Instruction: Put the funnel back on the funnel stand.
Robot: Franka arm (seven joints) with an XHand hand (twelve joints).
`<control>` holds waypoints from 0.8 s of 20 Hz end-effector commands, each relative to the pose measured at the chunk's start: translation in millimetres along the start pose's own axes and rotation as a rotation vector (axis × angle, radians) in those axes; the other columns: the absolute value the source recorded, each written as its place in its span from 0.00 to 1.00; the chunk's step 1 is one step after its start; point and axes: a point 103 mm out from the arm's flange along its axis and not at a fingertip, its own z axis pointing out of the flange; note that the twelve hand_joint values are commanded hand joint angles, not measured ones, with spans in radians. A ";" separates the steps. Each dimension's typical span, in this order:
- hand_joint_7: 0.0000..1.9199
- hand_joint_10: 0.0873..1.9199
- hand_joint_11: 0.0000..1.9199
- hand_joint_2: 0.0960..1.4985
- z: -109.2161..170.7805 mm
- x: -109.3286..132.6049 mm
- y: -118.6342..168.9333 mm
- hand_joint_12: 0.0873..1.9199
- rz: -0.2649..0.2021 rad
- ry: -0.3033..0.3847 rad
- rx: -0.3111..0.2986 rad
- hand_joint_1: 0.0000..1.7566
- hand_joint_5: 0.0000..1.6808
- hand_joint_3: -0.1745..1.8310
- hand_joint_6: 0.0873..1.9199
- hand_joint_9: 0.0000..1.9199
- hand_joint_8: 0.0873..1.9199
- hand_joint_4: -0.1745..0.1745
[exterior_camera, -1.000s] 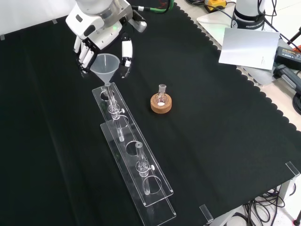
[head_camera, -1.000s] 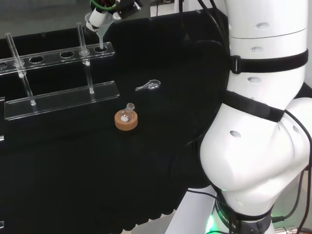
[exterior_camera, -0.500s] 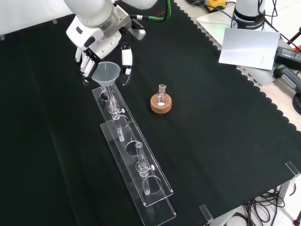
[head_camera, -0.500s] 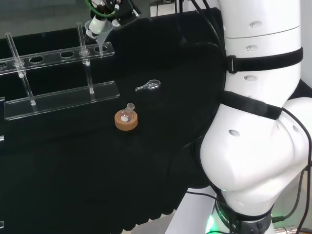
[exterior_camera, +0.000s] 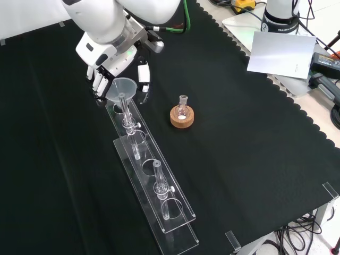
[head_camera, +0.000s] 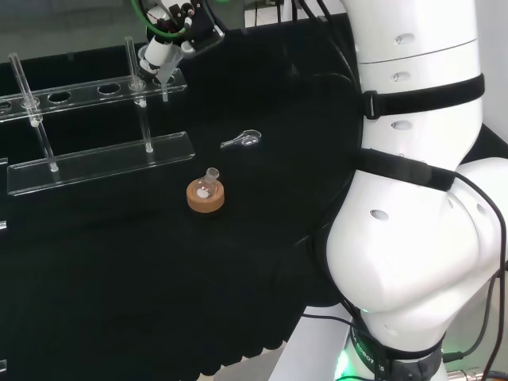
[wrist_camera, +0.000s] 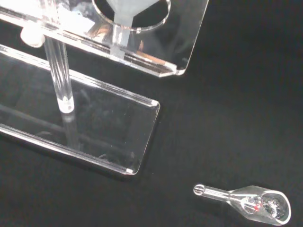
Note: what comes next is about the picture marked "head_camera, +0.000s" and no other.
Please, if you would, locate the brown cork ring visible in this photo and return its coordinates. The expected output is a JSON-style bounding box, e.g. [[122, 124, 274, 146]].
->
[[186, 179, 227, 214]]

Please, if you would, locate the round-bottom glass flask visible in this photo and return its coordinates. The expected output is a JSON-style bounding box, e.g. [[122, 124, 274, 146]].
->
[[194, 167, 221, 201]]

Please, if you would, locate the clear acrylic funnel stand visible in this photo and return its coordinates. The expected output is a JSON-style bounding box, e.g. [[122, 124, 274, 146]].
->
[[0, 36, 196, 197]]

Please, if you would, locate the green cable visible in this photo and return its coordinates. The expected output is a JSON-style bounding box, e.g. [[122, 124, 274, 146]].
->
[[131, 0, 192, 40]]

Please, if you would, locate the black bench cloth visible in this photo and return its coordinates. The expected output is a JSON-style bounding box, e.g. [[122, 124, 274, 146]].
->
[[0, 12, 508, 376]]

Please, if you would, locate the clear glass weighing funnel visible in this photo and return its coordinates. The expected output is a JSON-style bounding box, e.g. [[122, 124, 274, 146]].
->
[[220, 128, 263, 149]]

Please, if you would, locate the clear plastic funnel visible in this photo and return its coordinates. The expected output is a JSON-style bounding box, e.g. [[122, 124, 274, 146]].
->
[[138, 42, 184, 103]]

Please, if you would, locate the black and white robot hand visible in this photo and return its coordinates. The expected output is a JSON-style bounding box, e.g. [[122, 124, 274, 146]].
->
[[138, 0, 225, 79]]

